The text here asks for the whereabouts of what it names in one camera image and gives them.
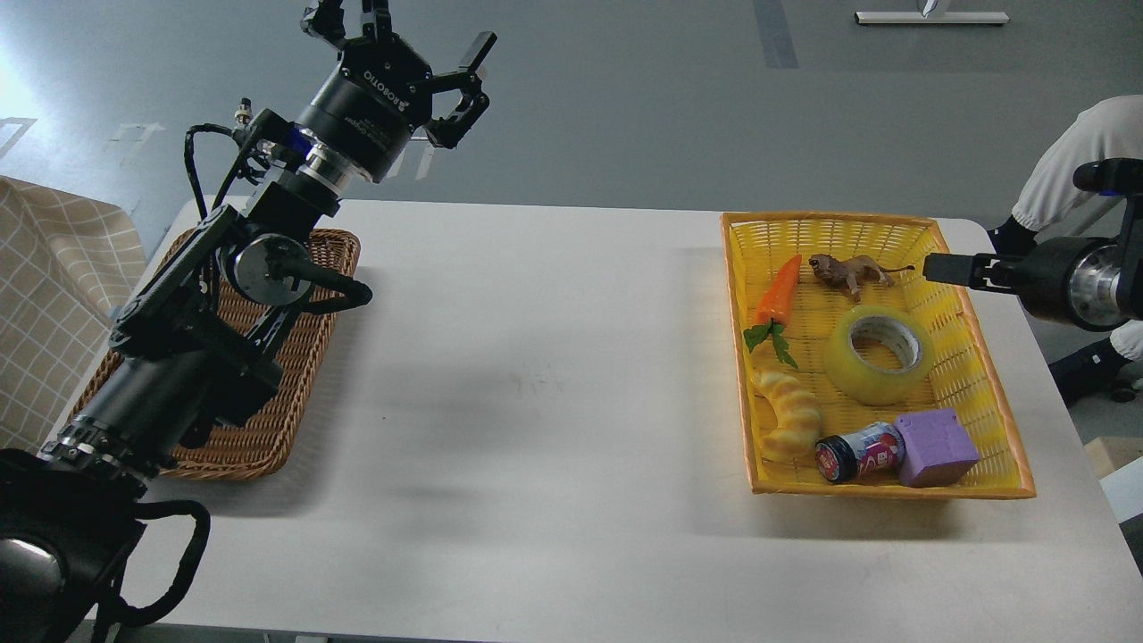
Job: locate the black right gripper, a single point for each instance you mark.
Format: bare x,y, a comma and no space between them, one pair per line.
1067,280

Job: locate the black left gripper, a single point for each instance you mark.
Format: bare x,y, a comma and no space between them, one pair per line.
375,107

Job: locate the yellow tape roll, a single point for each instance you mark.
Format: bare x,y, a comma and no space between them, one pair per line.
877,355

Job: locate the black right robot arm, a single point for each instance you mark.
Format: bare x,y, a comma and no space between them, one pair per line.
1117,178

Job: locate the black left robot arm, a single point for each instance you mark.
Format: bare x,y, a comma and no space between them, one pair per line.
199,341

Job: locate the brown toy lion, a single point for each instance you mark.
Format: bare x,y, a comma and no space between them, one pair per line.
849,275

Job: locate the yellow plastic basket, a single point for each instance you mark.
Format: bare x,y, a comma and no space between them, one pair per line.
830,311

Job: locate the purple foam block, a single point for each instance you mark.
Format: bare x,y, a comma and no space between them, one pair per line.
938,450

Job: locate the seated person brown jacket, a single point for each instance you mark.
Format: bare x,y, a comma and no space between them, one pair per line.
1111,128

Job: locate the orange toy carrot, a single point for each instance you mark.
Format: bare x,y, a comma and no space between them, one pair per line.
774,312

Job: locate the small red can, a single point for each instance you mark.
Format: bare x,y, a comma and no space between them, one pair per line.
847,457

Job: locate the yellow toy croissant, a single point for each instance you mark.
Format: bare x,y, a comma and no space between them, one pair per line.
798,417

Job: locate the beige checkered cloth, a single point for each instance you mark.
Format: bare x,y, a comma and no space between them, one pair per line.
67,263

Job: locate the brown wicker basket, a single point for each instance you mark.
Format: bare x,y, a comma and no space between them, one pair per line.
262,423

